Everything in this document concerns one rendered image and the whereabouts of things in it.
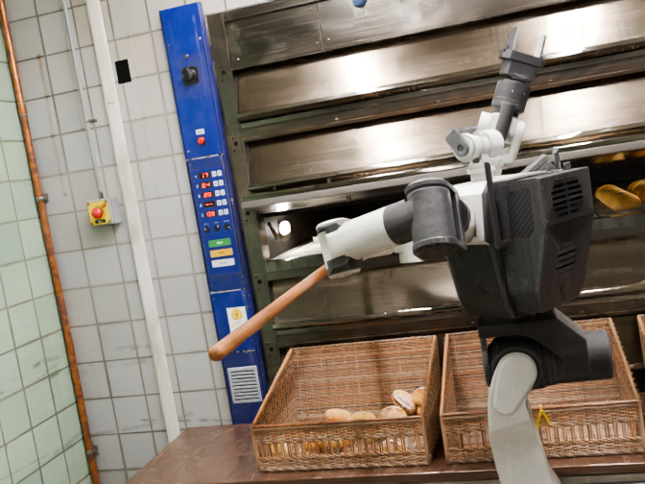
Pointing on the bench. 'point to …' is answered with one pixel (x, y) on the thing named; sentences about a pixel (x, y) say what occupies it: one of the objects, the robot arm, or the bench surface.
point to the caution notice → (236, 317)
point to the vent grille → (245, 384)
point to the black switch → (190, 75)
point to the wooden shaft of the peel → (264, 316)
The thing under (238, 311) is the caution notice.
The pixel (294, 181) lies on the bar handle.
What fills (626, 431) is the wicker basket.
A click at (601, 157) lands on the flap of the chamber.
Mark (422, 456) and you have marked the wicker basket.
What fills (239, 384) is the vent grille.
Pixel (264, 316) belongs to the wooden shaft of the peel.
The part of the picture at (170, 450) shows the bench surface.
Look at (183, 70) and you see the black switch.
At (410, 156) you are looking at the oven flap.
